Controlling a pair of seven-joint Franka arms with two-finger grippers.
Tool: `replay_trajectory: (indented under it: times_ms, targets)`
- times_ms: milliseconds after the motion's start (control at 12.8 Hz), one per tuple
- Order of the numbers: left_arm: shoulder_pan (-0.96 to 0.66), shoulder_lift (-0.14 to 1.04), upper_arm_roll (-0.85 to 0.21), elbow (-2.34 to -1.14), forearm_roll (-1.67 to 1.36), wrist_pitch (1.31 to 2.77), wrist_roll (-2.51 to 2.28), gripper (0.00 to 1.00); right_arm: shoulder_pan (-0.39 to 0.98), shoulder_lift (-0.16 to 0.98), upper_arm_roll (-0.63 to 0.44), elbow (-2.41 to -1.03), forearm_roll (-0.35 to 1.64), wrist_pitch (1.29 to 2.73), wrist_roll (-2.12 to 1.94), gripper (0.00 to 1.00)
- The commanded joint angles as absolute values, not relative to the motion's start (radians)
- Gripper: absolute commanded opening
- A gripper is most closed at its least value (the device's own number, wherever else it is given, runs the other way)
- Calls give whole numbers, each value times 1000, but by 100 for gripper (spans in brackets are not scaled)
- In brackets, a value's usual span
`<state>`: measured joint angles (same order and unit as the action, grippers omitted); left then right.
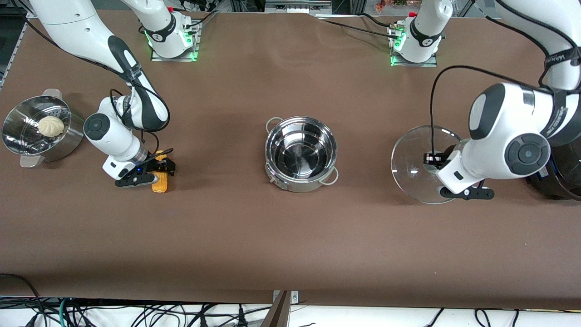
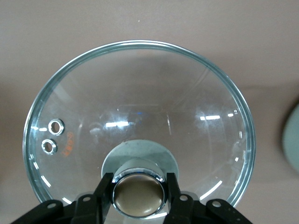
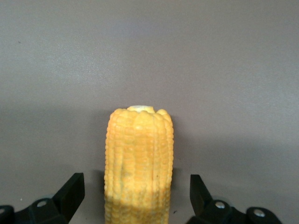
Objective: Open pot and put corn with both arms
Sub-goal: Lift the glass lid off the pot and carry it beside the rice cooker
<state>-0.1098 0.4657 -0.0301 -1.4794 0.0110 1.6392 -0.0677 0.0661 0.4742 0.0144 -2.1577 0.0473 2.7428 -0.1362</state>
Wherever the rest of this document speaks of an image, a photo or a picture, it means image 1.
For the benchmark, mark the white steamed bun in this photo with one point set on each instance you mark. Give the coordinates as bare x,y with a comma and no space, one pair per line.
50,126

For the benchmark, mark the yellow corn cob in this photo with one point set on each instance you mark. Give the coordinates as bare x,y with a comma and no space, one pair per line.
160,186

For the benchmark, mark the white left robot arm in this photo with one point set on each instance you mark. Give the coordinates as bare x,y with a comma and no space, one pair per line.
513,118

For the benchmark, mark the steel steamer pot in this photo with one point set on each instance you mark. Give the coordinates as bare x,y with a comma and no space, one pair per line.
68,138

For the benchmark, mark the orange decoration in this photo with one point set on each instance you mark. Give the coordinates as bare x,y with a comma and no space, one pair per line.
392,4

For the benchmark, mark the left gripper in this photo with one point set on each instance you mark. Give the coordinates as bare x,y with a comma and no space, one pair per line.
447,156

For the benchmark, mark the black round appliance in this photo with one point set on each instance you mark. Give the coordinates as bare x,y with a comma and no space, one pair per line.
563,186

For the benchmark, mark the glass pot lid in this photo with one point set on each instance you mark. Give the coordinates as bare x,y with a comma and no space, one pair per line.
408,168

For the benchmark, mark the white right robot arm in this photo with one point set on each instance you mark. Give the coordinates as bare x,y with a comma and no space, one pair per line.
68,22

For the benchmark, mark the aluminium frame rail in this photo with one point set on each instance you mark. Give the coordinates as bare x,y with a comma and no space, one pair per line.
13,54

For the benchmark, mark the grey metal box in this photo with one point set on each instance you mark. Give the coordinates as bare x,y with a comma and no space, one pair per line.
297,6

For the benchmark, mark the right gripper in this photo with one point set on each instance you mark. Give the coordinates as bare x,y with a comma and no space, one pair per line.
156,164

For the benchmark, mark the small metal table bracket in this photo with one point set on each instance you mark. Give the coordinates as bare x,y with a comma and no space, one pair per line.
295,297

